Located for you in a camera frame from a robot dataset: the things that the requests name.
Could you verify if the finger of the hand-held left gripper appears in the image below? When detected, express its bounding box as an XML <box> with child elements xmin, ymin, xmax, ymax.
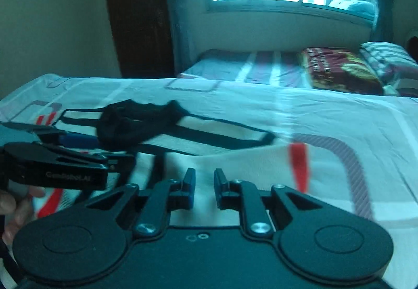
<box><xmin>95</xmin><ymin>151</ymin><xmax>137</xmax><ymax>178</ymax></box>
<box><xmin>2</xmin><ymin>122</ymin><xmax>99</xmax><ymax>148</ymax></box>

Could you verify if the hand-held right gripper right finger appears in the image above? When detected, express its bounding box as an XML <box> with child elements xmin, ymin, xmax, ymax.
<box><xmin>214</xmin><ymin>168</ymin><xmax>324</xmax><ymax>239</ymax></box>

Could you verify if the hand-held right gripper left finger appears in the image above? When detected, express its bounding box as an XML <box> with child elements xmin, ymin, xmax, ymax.
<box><xmin>86</xmin><ymin>167</ymin><xmax>196</xmax><ymax>239</ymax></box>

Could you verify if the black white red striped sweater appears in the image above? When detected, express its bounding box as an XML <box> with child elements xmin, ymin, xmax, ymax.
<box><xmin>34</xmin><ymin>99</ymin><xmax>311</xmax><ymax>227</ymax></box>

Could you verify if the person's left hand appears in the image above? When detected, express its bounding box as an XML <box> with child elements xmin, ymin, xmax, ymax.
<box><xmin>0</xmin><ymin>185</ymin><xmax>46</xmax><ymax>244</ymax></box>

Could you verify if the bed with purple striped sheet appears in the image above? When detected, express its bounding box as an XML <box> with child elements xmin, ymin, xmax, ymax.
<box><xmin>179</xmin><ymin>48</ymin><xmax>418</xmax><ymax>97</ymax></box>

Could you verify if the dark wooden wardrobe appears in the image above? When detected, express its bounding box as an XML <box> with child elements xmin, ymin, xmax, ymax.
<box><xmin>101</xmin><ymin>0</ymin><xmax>176</xmax><ymax>79</ymax></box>

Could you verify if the white patterned bed sheet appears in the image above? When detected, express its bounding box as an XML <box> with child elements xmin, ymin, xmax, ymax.
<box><xmin>0</xmin><ymin>73</ymin><xmax>418</xmax><ymax>289</ymax></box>

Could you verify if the maroon folded blanket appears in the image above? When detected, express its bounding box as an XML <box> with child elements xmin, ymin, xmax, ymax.
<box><xmin>298</xmin><ymin>47</ymin><xmax>385</xmax><ymax>95</ymax></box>

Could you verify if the striped pillow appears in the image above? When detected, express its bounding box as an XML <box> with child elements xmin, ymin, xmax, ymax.
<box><xmin>359</xmin><ymin>41</ymin><xmax>418</xmax><ymax>94</ymax></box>

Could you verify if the teal cushion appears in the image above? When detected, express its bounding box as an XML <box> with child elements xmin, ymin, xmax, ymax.
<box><xmin>327</xmin><ymin>0</ymin><xmax>378</xmax><ymax>27</ymax></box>

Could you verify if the heart-shaped maroon headboard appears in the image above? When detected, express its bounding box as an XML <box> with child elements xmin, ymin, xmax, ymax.
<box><xmin>405</xmin><ymin>31</ymin><xmax>418</xmax><ymax>59</ymax></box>

